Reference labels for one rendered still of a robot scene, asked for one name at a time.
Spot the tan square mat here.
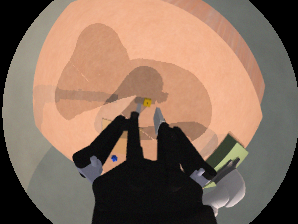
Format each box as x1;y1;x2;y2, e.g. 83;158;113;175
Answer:
102;118;143;155

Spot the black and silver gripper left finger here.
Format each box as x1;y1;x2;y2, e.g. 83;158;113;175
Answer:
72;103;148;191

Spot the yellow die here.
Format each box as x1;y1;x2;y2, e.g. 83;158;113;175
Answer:
143;98;152;107

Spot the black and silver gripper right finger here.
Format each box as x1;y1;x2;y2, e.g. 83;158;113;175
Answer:
153;107;217;192

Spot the blue die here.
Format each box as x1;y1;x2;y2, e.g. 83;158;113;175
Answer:
111;155;118;162

